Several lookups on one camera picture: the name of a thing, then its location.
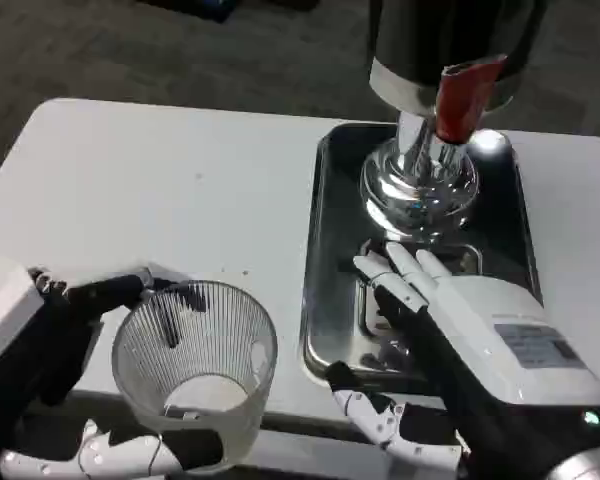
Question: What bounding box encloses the steel drink dispenser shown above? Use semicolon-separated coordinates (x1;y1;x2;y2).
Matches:
359;0;547;249

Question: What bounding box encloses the clear ribbed glass cup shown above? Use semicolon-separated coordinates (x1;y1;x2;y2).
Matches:
110;280;280;464

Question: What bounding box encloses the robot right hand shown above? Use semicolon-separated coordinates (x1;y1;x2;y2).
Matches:
324;240;600;480

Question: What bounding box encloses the steel drip tray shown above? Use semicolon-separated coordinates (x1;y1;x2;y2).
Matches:
302;121;544;397

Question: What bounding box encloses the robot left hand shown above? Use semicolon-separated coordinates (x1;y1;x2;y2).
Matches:
0;255;222;480

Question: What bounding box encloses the red dispenser tap handle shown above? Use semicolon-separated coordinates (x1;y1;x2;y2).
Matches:
435;53;510;144

